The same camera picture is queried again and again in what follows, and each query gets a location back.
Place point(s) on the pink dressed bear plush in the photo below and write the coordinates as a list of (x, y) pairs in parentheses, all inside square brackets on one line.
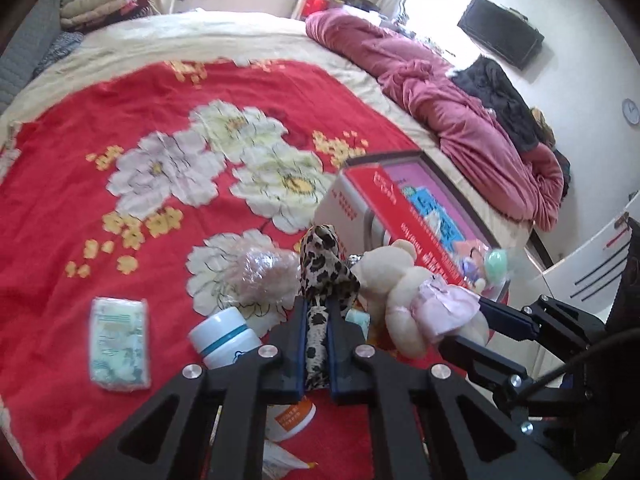
[(416, 307)]

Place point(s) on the pink crumpled quilt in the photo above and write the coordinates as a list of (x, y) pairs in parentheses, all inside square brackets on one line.
[(523, 187)]

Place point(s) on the folded blankets stack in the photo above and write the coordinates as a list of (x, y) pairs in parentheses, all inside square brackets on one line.
[(88, 15)]

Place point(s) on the orange white bottle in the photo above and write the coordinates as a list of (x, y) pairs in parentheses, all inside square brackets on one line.
[(285, 421)]

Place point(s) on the black wall television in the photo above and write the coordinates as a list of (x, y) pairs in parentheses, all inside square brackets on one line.
[(502, 32)]

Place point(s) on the grey quilted headboard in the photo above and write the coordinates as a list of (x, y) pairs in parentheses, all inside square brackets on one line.
[(27, 48)]

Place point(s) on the red floral blanket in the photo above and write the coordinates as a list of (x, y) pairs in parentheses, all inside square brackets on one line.
[(137, 188)]

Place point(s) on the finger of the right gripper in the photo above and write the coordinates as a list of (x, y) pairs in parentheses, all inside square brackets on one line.
[(505, 320), (483, 366)]

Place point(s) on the purple dressed cat plush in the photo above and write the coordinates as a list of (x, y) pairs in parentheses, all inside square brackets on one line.
[(473, 274)]

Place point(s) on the pink item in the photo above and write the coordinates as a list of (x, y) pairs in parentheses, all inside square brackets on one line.
[(265, 275), (473, 249)]

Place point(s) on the white jar blue band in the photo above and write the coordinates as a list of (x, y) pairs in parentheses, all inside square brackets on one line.
[(222, 338)]

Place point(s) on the wall clock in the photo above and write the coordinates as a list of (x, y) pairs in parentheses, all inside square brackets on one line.
[(631, 112)]

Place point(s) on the pink item in plastic wrap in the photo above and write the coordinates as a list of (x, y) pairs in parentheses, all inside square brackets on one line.
[(265, 275)]

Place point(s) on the green tissue packet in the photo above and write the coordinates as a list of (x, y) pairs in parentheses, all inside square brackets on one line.
[(119, 357)]

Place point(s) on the white tube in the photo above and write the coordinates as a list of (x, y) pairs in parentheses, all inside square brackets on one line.
[(277, 462)]

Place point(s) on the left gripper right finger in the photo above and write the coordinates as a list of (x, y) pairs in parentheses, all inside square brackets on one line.
[(348, 382)]

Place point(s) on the pink book tray box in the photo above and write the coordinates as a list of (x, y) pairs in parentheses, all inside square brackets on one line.
[(442, 207)]

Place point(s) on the black clothing pile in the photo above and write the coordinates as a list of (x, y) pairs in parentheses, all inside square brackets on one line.
[(526, 126)]

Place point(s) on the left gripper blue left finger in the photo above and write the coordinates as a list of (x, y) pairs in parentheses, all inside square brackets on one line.
[(284, 378)]

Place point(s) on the red tissue pack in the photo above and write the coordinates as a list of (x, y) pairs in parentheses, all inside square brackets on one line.
[(368, 211)]

